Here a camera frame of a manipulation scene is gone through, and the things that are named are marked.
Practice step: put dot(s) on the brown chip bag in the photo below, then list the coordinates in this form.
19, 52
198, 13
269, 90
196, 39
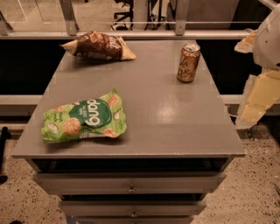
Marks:
97, 45

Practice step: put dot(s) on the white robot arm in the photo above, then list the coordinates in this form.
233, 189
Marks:
266, 51

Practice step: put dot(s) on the green rice chip bag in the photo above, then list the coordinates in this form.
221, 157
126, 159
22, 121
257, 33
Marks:
101, 117

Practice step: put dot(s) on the orange soda can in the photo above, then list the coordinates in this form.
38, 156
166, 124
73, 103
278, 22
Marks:
189, 60

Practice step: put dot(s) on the upper drawer with knob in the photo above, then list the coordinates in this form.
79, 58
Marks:
129, 183

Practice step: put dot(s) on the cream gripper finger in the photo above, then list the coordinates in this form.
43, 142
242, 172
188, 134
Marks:
246, 45
259, 94

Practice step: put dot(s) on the black stand on floor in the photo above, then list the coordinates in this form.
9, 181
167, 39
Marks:
4, 135

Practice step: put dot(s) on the drawer with knob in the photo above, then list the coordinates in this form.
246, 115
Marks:
132, 208
129, 183

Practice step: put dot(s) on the lower drawer with knob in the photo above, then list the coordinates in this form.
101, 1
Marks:
132, 208

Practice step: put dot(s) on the metal railing frame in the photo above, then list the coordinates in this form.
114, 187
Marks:
56, 19

